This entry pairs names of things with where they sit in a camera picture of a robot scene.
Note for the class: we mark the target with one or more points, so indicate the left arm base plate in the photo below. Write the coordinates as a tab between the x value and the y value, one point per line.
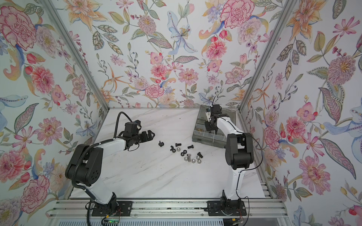
122	208

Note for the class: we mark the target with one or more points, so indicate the aluminium front rail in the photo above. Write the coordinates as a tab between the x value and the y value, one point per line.
194	208

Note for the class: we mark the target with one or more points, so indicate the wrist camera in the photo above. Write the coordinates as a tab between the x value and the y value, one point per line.
209	114
131	128

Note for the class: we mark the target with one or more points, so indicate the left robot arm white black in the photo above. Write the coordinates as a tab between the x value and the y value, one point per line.
85	167

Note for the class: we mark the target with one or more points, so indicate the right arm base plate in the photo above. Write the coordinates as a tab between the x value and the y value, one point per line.
234	208

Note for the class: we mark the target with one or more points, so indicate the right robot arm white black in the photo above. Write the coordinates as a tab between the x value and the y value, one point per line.
239	152

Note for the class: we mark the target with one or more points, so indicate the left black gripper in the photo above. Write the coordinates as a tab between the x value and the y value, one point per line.
149	135

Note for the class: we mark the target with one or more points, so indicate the grey plastic organizer box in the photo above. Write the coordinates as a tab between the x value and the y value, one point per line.
206	132

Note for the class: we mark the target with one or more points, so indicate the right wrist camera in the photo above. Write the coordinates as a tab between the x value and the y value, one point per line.
209	114

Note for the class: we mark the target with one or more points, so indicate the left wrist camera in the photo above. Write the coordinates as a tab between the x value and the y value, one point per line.
131	128

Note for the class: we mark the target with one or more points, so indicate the black wing nut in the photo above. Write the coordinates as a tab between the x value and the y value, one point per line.
161	144

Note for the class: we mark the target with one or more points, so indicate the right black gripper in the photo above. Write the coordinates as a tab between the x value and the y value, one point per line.
208	128

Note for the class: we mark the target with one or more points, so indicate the black hex nut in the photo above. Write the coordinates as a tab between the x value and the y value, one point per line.
184	152

